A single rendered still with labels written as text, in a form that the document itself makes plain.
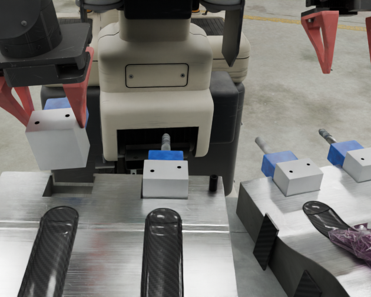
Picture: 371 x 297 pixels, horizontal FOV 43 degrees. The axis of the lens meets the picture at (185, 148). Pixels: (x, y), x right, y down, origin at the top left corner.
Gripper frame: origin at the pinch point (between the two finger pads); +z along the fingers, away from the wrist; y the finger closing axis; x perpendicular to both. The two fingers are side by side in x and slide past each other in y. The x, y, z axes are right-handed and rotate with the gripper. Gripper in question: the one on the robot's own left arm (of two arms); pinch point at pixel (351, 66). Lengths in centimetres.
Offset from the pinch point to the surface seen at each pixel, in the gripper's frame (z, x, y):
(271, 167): 12.9, 2.7, -9.8
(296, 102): 16, 197, 74
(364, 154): 11.7, 1.4, 2.9
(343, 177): 14.7, 1.3, -0.1
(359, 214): 17.9, -5.3, -1.4
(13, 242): 16.4, -9.8, -40.8
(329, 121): 26, 177, 85
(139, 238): 16.8, -10.5, -28.5
